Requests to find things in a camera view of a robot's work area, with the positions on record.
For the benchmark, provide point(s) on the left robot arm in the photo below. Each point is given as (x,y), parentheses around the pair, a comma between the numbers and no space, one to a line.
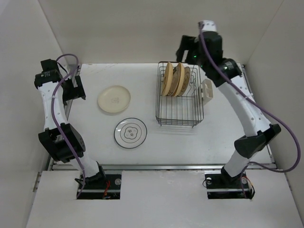
(61,140)

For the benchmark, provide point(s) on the black wire dish rack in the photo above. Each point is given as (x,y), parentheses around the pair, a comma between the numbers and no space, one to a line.
(185,110)

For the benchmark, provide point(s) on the white plate blue rings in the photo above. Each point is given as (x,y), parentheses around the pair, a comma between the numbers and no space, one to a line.
(130,133)

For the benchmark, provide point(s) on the tan plate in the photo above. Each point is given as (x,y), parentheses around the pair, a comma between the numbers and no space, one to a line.
(167,79)

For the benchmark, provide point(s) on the beige cutlery holder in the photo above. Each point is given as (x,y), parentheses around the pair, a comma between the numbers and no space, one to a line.
(206,91)

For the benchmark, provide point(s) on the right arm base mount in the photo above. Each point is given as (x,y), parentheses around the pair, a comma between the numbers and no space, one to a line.
(219,188)

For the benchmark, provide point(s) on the cream white plate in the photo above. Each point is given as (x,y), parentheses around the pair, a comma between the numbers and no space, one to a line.
(114,99)

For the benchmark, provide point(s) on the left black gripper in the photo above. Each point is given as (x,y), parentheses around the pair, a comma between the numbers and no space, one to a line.
(75,92)

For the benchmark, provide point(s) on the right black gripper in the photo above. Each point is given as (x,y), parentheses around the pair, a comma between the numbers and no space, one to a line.
(187,43)

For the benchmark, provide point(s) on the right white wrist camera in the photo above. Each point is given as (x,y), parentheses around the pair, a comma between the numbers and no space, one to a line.
(207,25)

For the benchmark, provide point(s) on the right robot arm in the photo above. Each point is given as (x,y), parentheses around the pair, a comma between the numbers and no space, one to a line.
(227,77)

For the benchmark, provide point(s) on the yellow plate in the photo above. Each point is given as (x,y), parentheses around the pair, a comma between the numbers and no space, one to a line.
(181,68)

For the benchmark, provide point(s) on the green rimmed plate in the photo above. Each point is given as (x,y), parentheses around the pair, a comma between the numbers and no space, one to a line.
(187,73)

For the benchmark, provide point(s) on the brown patterned plate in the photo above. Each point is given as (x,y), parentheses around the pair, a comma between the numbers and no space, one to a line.
(175,81)

